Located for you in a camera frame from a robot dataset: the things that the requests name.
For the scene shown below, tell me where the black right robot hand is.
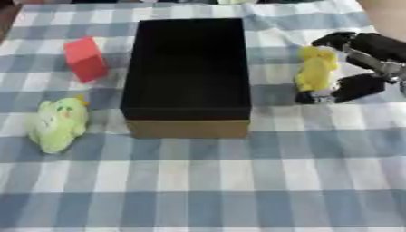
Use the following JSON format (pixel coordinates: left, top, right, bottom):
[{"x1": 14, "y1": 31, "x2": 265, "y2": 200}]
[{"x1": 293, "y1": 31, "x2": 406, "y2": 105}]

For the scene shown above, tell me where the yellow soft toy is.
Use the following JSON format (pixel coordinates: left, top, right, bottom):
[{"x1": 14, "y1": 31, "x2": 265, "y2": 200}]
[{"x1": 293, "y1": 45, "x2": 342, "y2": 92}]

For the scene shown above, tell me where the tan cardboard box black inside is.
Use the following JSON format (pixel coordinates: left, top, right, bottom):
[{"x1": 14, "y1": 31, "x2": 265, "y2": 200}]
[{"x1": 119, "y1": 17, "x2": 254, "y2": 140}]

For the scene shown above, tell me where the person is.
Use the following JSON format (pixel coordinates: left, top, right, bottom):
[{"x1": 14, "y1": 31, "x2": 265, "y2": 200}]
[{"x1": 356, "y1": 0, "x2": 406, "y2": 44}]

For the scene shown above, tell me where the red block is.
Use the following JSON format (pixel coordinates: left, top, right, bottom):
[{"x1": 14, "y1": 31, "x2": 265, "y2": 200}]
[{"x1": 62, "y1": 36, "x2": 111, "y2": 84}]

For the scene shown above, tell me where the light green soft toy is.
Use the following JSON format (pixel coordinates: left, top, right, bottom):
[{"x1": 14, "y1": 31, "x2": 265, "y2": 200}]
[{"x1": 26, "y1": 93, "x2": 91, "y2": 155}]

